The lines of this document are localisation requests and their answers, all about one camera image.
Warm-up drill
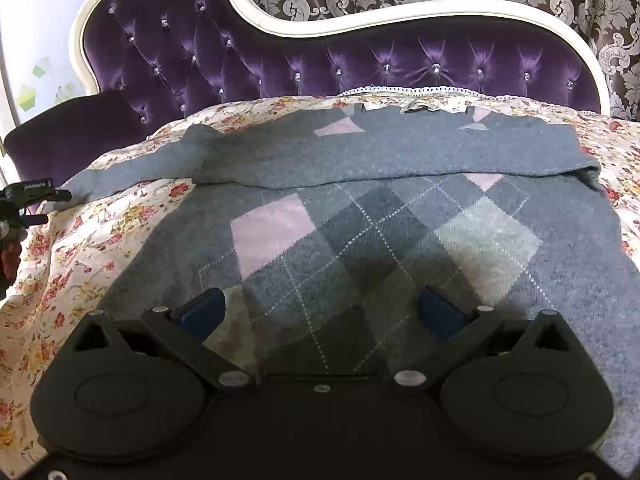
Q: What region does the purple tufted headboard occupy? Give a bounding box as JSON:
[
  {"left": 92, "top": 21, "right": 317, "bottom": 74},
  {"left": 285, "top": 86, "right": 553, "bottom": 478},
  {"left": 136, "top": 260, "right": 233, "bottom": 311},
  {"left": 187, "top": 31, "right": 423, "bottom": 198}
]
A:
[{"left": 2, "top": 0, "right": 612, "bottom": 211}]

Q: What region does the floral quilted blanket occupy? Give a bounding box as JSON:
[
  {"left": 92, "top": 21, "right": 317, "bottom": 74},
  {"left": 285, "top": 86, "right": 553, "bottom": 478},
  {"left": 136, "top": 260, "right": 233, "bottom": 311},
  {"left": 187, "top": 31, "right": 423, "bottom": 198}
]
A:
[{"left": 0, "top": 85, "right": 640, "bottom": 466}]

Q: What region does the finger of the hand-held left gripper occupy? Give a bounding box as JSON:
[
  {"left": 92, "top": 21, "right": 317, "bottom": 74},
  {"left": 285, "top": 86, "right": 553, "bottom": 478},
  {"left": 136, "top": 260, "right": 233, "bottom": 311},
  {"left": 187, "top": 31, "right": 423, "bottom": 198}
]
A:
[{"left": 0, "top": 178, "right": 74, "bottom": 202}]

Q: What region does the person's left forearm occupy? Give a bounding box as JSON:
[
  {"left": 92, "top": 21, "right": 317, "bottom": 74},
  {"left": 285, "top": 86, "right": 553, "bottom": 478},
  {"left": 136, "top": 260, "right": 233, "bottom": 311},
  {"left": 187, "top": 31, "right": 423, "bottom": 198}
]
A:
[{"left": 0, "top": 232, "right": 22, "bottom": 291}]

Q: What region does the green wall sticker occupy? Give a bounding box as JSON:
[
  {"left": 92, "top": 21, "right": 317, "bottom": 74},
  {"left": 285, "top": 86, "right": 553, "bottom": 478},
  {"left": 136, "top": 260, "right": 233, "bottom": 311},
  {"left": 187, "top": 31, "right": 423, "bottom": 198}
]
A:
[{"left": 19, "top": 56, "right": 76, "bottom": 112}]

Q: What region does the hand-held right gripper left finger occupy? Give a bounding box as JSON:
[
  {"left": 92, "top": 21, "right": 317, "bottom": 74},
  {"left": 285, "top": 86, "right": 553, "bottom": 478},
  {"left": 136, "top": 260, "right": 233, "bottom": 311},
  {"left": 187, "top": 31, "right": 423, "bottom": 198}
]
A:
[{"left": 70, "top": 287, "right": 258, "bottom": 391}]

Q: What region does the grey argyle knit sweater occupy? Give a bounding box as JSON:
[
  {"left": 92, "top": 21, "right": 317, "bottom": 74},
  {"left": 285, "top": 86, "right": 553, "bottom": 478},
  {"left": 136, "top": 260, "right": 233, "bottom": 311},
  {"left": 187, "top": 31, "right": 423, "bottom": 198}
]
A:
[{"left": 62, "top": 102, "right": 640, "bottom": 476}]

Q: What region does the purple velvet cushion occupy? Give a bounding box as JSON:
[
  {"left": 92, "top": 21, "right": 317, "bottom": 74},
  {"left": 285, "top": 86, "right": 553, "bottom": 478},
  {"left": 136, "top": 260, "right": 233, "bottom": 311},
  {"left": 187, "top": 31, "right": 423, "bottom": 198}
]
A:
[{"left": 2, "top": 89, "right": 153, "bottom": 213}]

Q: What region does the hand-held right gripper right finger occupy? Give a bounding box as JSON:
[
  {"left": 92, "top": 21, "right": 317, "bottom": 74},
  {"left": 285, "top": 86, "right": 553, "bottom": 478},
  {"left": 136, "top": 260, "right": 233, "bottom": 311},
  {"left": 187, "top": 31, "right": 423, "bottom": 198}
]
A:
[{"left": 389, "top": 284, "right": 582, "bottom": 391}]

